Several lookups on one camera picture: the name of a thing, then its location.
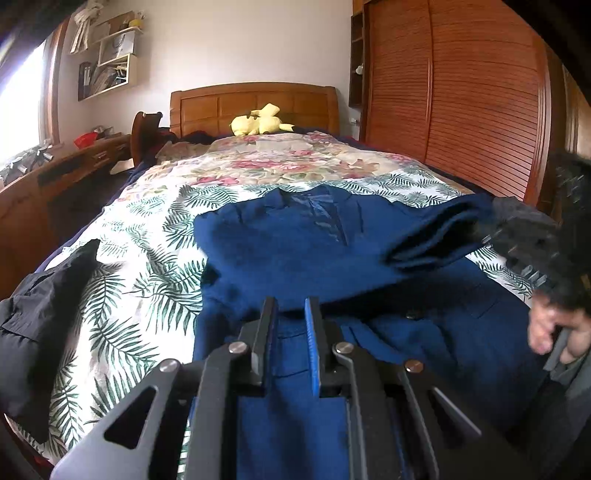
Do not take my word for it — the palm leaf print bedspread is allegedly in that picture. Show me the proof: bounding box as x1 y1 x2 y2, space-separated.
8 168 537 467

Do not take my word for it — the narrow wooden corner shelf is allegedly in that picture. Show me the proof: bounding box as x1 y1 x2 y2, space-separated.
349 9 365 109

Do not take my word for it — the wooden headboard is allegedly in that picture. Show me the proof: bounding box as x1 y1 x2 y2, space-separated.
170 82 341 137

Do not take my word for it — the black garment on bed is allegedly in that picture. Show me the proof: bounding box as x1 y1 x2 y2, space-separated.
1 239 100 443

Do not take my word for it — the long wooden desk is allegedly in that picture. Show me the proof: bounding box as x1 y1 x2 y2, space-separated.
1 135 130 298

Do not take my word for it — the wooden chair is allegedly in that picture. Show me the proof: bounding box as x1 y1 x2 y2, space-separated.
129 111 162 167

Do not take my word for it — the person's right hand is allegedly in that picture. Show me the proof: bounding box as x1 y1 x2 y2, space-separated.
528 293 590 364

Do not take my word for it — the wooden louvered wardrobe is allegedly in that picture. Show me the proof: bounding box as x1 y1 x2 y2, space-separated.
352 1 567 211

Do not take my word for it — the yellow plush toy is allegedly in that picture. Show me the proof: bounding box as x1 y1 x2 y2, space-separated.
230 103 294 137

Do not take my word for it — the navy blue suit jacket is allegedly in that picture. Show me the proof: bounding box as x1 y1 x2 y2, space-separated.
193 185 544 479

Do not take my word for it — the dark grey garment at right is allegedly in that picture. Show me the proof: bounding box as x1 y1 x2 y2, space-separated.
474 197 560 281

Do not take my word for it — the floral quilt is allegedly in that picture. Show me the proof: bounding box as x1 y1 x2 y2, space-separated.
133 131 426 191

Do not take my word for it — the white wall shelf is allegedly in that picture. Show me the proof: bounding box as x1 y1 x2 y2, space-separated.
69 1 144 101

